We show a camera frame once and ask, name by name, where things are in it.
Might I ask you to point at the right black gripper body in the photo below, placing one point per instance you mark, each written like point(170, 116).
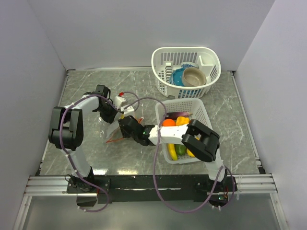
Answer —
point(125, 134)

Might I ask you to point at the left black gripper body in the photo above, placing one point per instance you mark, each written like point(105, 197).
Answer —
point(107, 112)

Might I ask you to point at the clear zip top bag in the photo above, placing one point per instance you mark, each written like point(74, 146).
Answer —
point(111, 132)

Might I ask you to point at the fake dark purple eggplant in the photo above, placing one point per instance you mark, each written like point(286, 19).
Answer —
point(175, 115)

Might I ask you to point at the fake yellow banana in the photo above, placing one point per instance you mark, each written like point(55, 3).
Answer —
point(172, 151)

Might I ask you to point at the fake yellow bell pepper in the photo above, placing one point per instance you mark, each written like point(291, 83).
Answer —
point(181, 120)

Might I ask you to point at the fake green orange mango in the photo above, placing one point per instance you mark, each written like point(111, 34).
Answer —
point(180, 149)

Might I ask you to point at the white perforated tray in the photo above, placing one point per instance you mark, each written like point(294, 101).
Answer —
point(197, 111)

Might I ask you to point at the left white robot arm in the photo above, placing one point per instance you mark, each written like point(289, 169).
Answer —
point(66, 129)

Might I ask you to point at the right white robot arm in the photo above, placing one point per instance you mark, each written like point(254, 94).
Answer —
point(202, 142)

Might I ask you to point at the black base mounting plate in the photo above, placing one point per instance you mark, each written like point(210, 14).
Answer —
point(138, 188)

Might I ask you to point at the blue ceramic plate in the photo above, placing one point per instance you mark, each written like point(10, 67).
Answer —
point(176, 77)

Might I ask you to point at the white dish rack basket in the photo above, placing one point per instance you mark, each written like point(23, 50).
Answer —
point(165, 60)

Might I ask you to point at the beige ceramic bowl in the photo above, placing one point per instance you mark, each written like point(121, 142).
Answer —
point(193, 77)

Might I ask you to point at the blue patterned white dish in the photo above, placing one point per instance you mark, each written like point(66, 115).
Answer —
point(186, 65)

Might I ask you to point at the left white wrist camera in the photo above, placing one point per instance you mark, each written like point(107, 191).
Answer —
point(119, 100)

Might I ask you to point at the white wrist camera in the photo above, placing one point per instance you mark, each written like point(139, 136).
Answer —
point(119, 100)
point(129, 111)

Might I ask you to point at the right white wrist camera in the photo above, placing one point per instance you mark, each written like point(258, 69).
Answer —
point(129, 111)

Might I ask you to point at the aluminium frame rail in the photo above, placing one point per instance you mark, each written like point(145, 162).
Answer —
point(57, 185)

